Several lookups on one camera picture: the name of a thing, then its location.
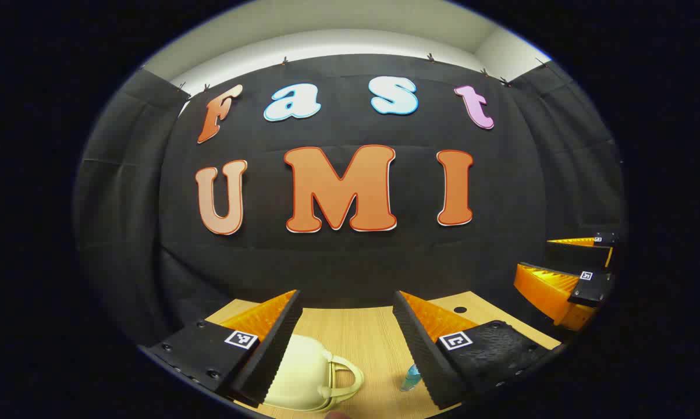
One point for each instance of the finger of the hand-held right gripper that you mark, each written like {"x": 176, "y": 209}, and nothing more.
{"x": 576, "y": 256}
{"x": 591, "y": 288}

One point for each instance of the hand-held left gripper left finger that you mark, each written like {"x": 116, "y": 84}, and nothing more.
{"x": 277, "y": 343}

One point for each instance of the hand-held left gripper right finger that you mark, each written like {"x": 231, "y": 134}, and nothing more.
{"x": 422, "y": 349}

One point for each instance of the blue glass bottle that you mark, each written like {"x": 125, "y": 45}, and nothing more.
{"x": 411, "y": 378}

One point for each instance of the pale yellow suitcase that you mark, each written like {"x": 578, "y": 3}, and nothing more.
{"x": 303, "y": 372}

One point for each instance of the black backdrop cloth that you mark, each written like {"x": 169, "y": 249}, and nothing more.
{"x": 355, "y": 267}

